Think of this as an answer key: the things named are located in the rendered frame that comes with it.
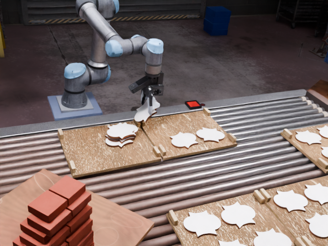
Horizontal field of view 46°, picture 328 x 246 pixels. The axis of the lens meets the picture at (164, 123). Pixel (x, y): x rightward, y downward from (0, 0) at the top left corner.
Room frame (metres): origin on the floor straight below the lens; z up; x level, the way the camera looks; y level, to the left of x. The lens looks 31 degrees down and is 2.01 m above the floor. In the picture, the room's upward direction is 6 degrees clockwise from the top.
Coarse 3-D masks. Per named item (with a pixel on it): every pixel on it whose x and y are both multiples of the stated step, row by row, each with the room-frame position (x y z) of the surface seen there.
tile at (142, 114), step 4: (144, 104) 1.71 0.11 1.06; (140, 108) 1.70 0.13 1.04; (144, 108) 1.69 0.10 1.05; (156, 108) 1.66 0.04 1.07; (140, 112) 1.68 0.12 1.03; (144, 112) 1.66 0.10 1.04; (152, 112) 1.64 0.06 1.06; (156, 112) 1.63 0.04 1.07; (136, 116) 1.67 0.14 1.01; (140, 116) 1.65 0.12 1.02; (144, 116) 1.64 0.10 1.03; (148, 116) 1.62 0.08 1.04; (136, 120) 1.64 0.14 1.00; (140, 120) 1.63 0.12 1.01; (144, 120) 1.61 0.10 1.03
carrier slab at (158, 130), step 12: (156, 120) 1.77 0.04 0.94; (168, 120) 1.79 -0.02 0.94; (180, 120) 1.80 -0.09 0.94; (192, 120) 1.81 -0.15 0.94; (204, 120) 1.82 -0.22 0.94; (144, 132) 1.66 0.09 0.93; (156, 132) 1.65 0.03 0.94; (168, 132) 1.66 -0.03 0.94; (192, 132) 1.69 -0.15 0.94; (156, 144) 1.54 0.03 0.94; (168, 144) 1.56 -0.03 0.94; (204, 144) 1.59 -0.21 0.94; (216, 144) 1.60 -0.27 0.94; (228, 144) 1.61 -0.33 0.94; (168, 156) 1.46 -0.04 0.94; (180, 156) 1.48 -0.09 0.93
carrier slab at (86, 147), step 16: (96, 128) 1.63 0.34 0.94; (64, 144) 1.47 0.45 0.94; (80, 144) 1.48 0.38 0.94; (96, 144) 1.49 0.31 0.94; (128, 144) 1.52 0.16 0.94; (144, 144) 1.53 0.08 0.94; (80, 160) 1.36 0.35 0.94; (96, 160) 1.37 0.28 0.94; (112, 160) 1.39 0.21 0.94; (128, 160) 1.40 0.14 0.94; (144, 160) 1.41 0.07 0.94; (160, 160) 1.43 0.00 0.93; (80, 176) 1.27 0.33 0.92
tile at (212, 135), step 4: (204, 128) 1.72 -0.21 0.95; (200, 132) 1.68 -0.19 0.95; (204, 132) 1.68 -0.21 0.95; (208, 132) 1.68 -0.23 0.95; (212, 132) 1.69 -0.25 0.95; (216, 132) 1.69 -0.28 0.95; (220, 132) 1.70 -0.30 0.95; (200, 136) 1.64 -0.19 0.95; (204, 136) 1.64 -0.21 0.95; (208, 136) 1.65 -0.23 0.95; (212, 136) 1.65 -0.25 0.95; (216, 136) 1.66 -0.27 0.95; (220, 136) 1.66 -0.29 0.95; (224, 136) 1.66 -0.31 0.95; (204, 140) 1.61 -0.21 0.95; (208, 140) 1.62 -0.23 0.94; (212, 140) 1.62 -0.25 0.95; (216, 140) 1.62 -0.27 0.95; (220, 140) 1.64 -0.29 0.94
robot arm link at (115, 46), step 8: (80, 0) 1.91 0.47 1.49; (88, 0) 1.92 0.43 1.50; (80, 8) 1.88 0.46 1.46; (88, 8) 1.87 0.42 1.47; (96, 8) 1.92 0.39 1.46; (80, 16) 1.88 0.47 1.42; (88, 16) 1.83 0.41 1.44; (96, 16) 1.82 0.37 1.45; (96, 24) 1.78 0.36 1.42; (104, 24) 1.76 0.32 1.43; (96, 32) 1.77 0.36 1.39; (104, 32) 1.72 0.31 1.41; (112, 32) 1.72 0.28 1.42; (104, 40) 1.70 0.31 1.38; (112, 40) 1.66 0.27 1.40; (120, 40) 1.67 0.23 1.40; (128, 40) 1.69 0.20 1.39; (112, 48) 1.62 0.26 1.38; (120, 48) 1.64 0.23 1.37; (128, 48) 1.66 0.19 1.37; (112, 56) 1.62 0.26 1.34
